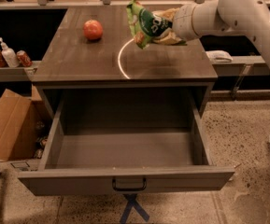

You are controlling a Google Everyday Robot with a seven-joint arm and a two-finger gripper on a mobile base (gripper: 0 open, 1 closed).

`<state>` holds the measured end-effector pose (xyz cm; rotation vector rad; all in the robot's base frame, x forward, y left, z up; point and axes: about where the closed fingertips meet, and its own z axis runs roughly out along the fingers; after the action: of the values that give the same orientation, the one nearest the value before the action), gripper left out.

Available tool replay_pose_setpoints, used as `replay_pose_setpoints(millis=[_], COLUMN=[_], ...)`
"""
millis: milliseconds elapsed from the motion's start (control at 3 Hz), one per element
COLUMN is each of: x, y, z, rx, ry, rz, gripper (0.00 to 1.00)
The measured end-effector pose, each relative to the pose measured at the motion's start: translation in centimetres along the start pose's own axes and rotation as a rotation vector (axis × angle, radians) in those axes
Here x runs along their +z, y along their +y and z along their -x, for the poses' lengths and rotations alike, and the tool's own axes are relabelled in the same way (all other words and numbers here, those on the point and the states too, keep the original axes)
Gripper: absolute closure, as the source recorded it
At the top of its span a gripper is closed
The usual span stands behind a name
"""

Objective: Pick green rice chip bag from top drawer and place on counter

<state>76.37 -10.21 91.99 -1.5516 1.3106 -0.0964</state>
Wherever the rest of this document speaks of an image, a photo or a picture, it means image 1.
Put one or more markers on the red can right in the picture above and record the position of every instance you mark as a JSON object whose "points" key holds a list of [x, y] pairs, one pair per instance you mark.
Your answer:
{"points": [[24, 58]]}

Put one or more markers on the red apple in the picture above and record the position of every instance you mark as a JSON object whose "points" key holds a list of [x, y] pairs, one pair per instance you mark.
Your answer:
{"points": [[93, 30]]}

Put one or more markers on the green rice chip bag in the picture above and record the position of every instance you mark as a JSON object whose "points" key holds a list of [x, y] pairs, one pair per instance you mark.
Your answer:
{"points": [[145, 25]]}

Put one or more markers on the white pump bottle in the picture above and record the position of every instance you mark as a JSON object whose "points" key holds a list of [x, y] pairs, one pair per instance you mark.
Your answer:
{"points": [[9, 55]]}

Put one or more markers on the black drawer handle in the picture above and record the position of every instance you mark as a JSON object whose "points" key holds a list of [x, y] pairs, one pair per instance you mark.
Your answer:
{"points": [[129, 185]]}

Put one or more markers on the grey open drawer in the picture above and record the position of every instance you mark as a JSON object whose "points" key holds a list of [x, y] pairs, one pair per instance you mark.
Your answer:
{"points": [[101, 134]]}

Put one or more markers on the folded white cloth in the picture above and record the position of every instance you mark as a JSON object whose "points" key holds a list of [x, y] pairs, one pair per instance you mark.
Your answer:
{"points": [[219, 56]]}

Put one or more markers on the grey cabinet counter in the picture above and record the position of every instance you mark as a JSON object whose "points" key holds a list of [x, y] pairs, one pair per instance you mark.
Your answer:
{"points": [[72, 60]]}

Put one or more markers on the brown cardboard box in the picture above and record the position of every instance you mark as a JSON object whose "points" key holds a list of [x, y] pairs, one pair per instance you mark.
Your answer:
{"points": [[22, 121]]}

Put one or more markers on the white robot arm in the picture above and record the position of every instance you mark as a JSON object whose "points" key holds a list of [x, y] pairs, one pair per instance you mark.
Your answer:
{"points": [[250, 18]]}

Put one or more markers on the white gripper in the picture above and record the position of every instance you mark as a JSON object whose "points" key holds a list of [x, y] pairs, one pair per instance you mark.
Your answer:
{"points": [[182, 22]]}

